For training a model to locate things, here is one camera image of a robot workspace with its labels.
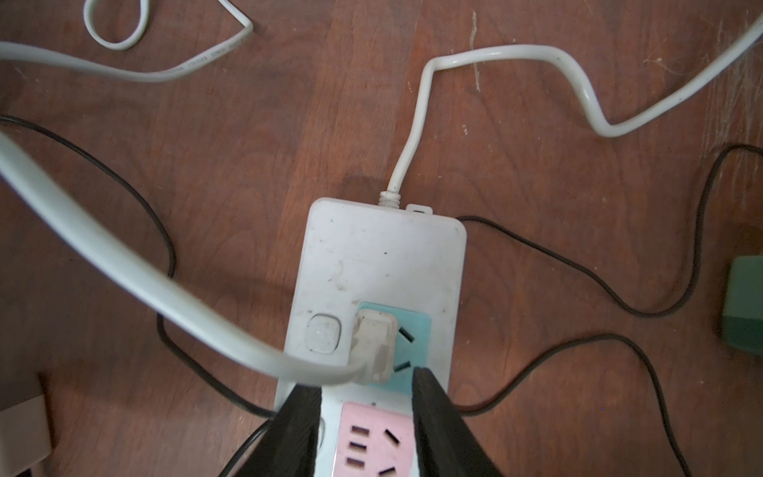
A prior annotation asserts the white fan power cable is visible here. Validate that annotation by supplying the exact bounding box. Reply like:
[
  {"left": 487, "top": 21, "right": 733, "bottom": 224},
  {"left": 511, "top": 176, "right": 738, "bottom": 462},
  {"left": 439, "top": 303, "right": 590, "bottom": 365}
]
[{"left": 0, "top": 0, "right": 371, "bottom": 387}]

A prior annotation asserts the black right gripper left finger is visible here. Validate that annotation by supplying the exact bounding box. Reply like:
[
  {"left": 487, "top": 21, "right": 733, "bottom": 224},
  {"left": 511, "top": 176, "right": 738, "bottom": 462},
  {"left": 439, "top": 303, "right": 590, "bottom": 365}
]
[{"left": 236, "top": 385, "right": 322, "bottom": 477}]

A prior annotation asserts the green usb charger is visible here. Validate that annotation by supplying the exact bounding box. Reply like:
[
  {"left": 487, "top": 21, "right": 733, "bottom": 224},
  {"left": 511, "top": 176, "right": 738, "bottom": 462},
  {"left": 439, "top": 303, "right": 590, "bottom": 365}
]
[{"left": 721, "top": 256, "right": 763, "bottom": 357}]

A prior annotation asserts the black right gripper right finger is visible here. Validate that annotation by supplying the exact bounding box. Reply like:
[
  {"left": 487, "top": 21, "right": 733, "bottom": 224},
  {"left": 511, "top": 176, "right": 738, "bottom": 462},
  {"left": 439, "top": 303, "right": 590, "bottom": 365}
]
[{"left": 411, "top": 368, "right": 502, "bottom": 476}]

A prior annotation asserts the white power strip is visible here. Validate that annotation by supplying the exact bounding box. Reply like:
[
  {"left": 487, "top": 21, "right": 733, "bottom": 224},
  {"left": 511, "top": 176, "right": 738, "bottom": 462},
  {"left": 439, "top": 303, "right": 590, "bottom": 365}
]
[{"left": 284, "top": 198, "right": 467, "bottom": 476}]

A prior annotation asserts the white power strip cable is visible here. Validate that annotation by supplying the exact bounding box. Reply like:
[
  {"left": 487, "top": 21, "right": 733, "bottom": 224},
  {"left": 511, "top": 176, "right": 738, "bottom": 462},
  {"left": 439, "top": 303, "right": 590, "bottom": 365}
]
[{"left": 378, "top": 14, "right": 763, "bottom": 209}]

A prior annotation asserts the pink usb charger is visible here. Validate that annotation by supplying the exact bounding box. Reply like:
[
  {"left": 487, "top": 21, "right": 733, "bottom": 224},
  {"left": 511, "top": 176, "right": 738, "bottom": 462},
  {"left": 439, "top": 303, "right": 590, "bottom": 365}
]
[{"left": 1, "top": 395, "right": 53, "bottom": 476}]

